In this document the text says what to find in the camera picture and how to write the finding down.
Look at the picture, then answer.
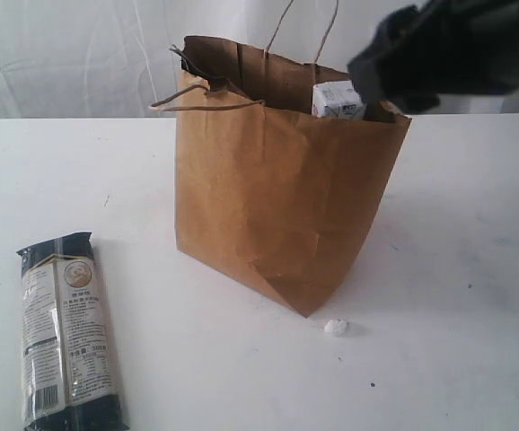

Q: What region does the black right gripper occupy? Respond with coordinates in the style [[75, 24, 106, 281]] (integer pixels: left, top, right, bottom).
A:
[[347, 1, 519, 112]]

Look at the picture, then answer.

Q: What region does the small white milk carton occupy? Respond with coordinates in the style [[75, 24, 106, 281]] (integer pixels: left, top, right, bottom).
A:
[[312, 81, 366, 119]]

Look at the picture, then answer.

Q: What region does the brown paper bag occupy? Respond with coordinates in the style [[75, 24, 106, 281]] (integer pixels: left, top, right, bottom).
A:
[[154, 35, 411, 317]]

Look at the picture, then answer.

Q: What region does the dark blue pasta packet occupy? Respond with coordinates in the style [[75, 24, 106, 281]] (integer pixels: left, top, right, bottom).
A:
[[17, 232, 128, 430]]

